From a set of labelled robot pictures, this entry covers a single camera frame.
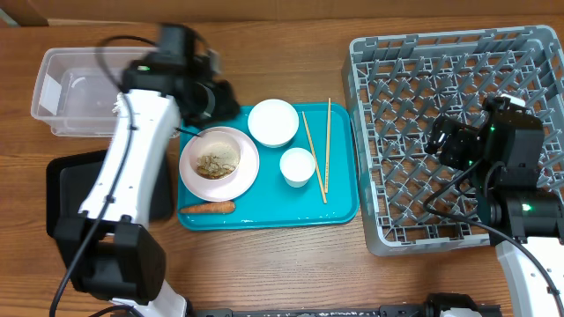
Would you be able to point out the white tissue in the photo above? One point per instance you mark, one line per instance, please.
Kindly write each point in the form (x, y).
(117, 106)

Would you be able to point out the black tray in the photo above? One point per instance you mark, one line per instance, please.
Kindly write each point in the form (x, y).
(70, 179)

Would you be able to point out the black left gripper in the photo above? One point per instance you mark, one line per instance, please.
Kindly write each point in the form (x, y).
(226, 103)

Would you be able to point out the orange carrot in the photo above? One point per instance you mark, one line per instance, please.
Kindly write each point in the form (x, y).
(226, 207)

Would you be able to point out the grey dishwasher rack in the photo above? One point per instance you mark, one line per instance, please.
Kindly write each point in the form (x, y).
(415, 101)

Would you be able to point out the white cup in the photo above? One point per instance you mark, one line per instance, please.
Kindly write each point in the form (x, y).
(297, 166)

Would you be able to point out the pink bowl with food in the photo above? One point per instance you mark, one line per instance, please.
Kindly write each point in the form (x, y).
(215, 154)

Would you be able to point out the white round bowl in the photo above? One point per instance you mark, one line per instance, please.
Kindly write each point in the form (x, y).
(273, 123)

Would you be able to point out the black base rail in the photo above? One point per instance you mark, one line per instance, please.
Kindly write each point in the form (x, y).
(435, 305)

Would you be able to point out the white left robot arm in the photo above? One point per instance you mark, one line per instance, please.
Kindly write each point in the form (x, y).
(106, 246)

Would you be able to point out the pink plate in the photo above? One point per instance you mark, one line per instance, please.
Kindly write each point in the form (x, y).
(234, 184)

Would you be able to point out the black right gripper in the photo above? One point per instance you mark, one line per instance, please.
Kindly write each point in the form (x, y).
(456, 139)

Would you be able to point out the clear plastic bin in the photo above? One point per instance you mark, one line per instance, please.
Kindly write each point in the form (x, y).
(73, 96)

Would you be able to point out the food scraps in bowl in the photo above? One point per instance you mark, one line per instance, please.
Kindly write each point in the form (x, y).
(214, 167)

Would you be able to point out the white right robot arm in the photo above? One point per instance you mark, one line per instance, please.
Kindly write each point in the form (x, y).
(525, 226)

